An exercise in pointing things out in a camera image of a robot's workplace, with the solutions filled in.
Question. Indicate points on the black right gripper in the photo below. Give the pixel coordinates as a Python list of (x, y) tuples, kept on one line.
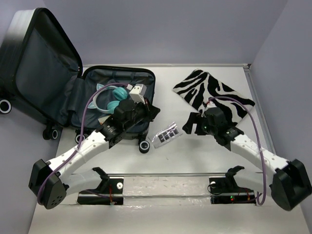
[(195, 118)]

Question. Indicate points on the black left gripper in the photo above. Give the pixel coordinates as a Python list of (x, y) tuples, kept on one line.
[(150, 111)]

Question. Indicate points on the zebra print fuzzy pouch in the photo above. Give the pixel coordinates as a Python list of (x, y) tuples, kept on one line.
[(199, 86)]

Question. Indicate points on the teal cat-ear headphones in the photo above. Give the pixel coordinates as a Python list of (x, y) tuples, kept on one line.
[(108, 98)]

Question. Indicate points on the white card with orange dots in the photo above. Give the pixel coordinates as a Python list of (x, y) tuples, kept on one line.
[(103, 119)]

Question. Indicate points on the black space-print kids suitcase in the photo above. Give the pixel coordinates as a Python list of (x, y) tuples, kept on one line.
[(42, 75)]

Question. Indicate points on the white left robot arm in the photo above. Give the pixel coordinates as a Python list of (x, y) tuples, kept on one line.
[(55, 179)]

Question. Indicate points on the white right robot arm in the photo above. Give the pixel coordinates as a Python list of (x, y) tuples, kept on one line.
[(287, 181)]

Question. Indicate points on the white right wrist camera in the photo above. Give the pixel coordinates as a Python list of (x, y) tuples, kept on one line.
[(208, 104)]

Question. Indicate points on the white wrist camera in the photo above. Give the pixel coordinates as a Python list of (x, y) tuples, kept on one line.
[(208, 104), (137, 93)]

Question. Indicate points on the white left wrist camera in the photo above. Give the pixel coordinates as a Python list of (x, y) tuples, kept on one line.
[(137, 93)]

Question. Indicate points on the aluminium table edge rail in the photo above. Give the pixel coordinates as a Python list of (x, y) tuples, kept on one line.
[(259, 110)]

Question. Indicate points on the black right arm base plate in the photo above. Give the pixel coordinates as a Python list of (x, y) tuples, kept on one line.
[(224, 190)]

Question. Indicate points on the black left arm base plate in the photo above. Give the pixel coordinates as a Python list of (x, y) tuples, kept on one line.
[(108, 192)]

